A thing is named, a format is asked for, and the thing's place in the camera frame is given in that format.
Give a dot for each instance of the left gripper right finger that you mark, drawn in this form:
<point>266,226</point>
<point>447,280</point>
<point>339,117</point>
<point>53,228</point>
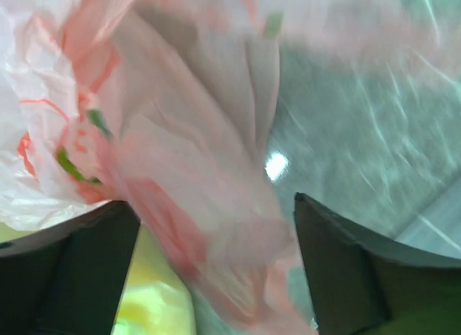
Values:
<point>362,282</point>

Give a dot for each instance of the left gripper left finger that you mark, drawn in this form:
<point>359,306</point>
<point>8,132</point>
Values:
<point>69,278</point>

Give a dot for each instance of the pink plastic bag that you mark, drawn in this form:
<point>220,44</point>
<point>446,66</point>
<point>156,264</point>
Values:
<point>208,115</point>

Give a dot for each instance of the yellow-green tied plastic bag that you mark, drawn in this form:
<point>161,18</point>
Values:
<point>154,300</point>

